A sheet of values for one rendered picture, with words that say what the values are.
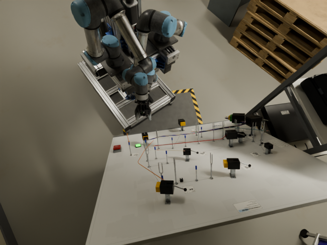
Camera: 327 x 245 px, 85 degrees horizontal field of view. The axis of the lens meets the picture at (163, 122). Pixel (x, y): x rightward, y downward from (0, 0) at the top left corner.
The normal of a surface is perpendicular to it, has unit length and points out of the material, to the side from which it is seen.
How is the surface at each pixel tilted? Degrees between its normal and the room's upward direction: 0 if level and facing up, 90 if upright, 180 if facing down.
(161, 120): 0
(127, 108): 0
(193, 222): 50
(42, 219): 0
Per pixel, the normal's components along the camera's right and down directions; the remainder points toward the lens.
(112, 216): -0.09, -0.94
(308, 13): 0.07, -0.38
